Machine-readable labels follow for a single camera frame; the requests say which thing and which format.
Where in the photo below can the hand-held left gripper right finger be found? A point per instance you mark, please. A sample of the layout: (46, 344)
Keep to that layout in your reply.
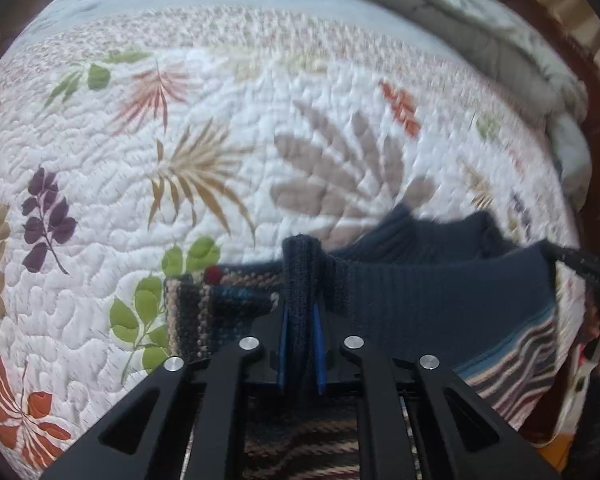
(320, 360)

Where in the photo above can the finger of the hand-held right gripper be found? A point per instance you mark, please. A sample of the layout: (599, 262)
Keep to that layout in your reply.
(577, 261)

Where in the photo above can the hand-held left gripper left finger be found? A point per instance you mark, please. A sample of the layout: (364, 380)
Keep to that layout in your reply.
(281, 360)

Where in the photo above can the striped knit sweater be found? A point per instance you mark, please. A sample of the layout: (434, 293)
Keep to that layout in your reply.
(420, 290)

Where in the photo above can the person's right forearm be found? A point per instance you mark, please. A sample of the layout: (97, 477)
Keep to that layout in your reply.
(597, 435)

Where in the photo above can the wooden headboard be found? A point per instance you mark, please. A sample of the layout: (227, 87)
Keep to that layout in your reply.
(595, 75)

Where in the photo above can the grey comforter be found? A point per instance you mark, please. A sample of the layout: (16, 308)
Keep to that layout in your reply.
(505, 45)

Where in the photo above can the floral quilted bedspread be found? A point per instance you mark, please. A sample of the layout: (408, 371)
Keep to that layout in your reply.
(205, 135)

